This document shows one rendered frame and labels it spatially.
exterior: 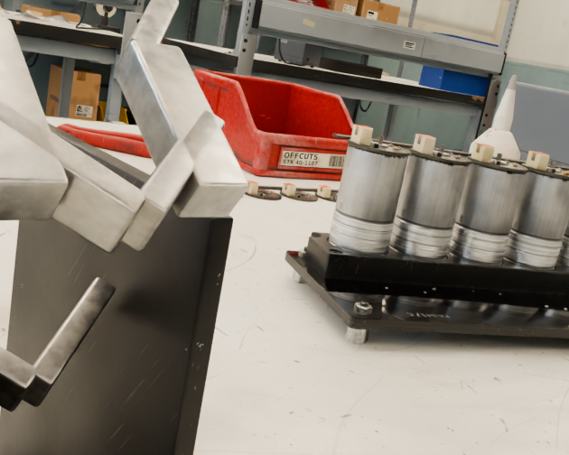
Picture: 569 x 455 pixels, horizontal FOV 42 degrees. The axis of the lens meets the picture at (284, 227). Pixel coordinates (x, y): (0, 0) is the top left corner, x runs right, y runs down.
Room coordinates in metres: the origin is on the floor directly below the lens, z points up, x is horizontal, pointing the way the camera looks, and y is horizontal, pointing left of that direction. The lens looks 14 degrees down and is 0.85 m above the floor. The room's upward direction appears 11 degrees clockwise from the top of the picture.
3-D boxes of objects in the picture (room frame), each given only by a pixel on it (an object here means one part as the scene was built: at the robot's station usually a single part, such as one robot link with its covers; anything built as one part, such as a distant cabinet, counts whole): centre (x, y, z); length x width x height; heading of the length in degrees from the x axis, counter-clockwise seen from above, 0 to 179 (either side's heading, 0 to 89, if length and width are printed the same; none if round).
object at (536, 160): (0.32, -0.10, 0.82); 0.01 x 0.01 x 0.01; 21
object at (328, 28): (3.15, -0.29, 0.90); 1.30 x 0.06 x 0.12; 124
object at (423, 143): (0.30, -0.05, 0.82); 0.01 x 0.01 x 0.01; 21
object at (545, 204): (0.32, -0.11, 0.79); 0.02 x 0.02 x 0.05
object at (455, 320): (0.30, -0.09, 0.76); 0.16 x 0.07 x 0.01; 111
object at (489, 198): (0.31, -0.08, 0.79); 0.02 x 0.02 x 0.05
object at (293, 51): (3.09, 0.08, 0.80); 0.15 x 0.12 x 0.10; 53
